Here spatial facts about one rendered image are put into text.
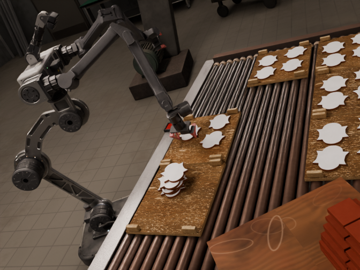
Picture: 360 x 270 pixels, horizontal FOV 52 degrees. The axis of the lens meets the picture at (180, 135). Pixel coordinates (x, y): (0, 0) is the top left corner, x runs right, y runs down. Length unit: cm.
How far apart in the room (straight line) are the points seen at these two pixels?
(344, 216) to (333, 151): 61
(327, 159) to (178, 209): 63
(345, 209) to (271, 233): 28
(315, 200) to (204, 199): 49
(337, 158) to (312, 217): 39
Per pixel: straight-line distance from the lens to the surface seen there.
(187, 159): 183
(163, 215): 160
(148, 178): 188
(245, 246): 122
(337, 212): 104
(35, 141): 259
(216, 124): 198
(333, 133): 170
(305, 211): 126
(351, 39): 247
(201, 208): 154
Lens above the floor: 197
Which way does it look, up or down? 30 degrees down
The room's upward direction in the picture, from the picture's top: 25 degrees counter-clockwise
